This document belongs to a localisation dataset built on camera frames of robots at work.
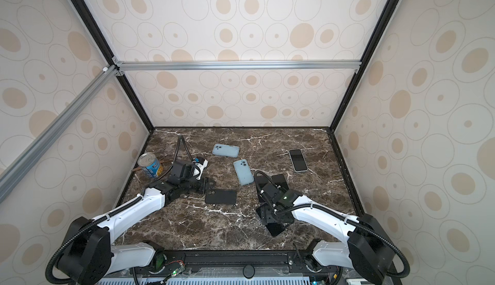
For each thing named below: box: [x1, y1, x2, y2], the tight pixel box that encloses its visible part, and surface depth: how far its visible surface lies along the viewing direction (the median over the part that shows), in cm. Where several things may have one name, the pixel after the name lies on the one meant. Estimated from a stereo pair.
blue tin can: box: [137, 152, 162, 178], surface depth 94 cm
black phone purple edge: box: [289, 148, 308, 171], surface depth 107 cm
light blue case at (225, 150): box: [212, 143, 240, 158], surface depth 112 cm
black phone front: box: [264, 222, 287, 237], surface depth 83 cm
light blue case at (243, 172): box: [233, 158, 254, 186], surface depth 102 cm
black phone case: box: [204, 189, 238, 205], surface depth 94 cm
